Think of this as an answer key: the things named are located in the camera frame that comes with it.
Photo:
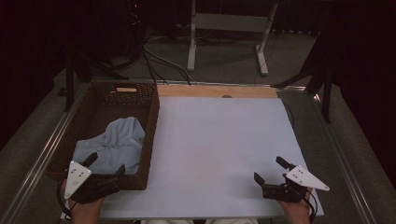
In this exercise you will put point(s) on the white metal stand frame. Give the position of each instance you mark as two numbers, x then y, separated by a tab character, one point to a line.
230	22

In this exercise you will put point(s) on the wooden board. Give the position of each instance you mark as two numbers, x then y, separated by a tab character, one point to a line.
202	91

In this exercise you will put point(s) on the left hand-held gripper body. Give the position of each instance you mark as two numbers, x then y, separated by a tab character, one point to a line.
93	188

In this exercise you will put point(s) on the person's right hand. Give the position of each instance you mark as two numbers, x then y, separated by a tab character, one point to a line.
295	213

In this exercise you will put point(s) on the white foam board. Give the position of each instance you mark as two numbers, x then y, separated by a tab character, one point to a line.
218	140

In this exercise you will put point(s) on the black tripod stand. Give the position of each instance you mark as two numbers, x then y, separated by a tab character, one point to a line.
325	93
70	81

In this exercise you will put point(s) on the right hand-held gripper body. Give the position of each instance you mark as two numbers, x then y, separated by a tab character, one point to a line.
288	191

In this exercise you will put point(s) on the brown wicker basket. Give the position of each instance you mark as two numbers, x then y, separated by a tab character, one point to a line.
93	118

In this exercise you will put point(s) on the aluminium frame rail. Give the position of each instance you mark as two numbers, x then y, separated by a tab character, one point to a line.
342	161
218	83
37	165

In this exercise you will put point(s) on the light blue tank top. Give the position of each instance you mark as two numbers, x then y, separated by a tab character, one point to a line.
115	146

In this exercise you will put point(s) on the person's left hand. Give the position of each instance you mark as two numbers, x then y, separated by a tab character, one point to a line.
85	213

